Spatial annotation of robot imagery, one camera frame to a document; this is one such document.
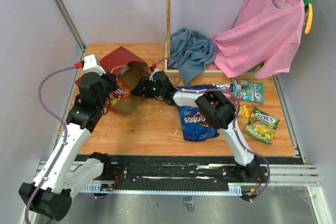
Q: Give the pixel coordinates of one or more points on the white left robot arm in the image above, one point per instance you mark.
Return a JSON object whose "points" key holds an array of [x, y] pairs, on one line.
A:
{"points": [[52, 191]]}

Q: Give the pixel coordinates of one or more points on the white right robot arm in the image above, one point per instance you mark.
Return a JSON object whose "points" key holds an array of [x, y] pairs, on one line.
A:
{"points": [[217, 109]]}

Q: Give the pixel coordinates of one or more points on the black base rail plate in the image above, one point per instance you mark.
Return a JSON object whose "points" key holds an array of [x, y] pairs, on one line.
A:
{"points": [[172, 174]]}

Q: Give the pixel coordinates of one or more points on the small yellow snack packet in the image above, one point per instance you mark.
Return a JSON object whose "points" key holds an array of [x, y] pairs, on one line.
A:
{"points": [[243, 112]]}

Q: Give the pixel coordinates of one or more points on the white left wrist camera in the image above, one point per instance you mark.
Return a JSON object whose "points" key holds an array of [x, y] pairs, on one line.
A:
{"points": [[92, 64]]}

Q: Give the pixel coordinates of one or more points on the orange Fox's candy bag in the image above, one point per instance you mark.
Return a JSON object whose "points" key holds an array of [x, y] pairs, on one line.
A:
{"points": [[122, 92]]}

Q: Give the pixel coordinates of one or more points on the blue Doritos chip bag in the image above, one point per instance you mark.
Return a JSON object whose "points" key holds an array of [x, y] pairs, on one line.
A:
{"points": [[194, 125]]}

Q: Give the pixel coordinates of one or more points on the wooden rack frame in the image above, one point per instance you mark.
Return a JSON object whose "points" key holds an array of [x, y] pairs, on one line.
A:
{"points": [[207, 16]]}

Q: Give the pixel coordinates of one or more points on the green candy snack bag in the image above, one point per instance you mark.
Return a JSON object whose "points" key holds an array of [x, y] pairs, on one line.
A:
{"points": [[248, 91]]}

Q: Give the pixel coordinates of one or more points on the blue crumpled shirt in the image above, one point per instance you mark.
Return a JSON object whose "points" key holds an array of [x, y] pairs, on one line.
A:
{"points": [[191, 52]]}

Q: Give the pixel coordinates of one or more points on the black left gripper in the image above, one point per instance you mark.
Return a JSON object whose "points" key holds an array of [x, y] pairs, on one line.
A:
{"points": [[111, 77]]}

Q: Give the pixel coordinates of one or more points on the pink t-shirt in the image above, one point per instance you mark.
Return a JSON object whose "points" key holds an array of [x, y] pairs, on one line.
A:
{"points": [[267, 32]]}

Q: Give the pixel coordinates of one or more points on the green yellow Fox's candy bag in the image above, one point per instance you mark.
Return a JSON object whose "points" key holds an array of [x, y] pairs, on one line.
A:
{"points": [[261, 126]]}

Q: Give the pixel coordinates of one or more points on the aluminium corner post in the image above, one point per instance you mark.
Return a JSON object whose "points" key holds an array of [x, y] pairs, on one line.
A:
{"points": [[71, 26]]}

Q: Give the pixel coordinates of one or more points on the purple snack bag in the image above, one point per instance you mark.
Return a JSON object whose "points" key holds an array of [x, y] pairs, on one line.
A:
{"points": [[227, 90]]}

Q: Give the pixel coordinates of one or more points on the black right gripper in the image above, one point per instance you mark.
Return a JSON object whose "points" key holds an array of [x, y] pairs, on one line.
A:
{"points": [[138, 91]]}

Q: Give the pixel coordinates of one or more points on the red paper bag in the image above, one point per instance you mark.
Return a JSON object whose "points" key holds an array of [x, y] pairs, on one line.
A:
{"points": [[129, 70]]}

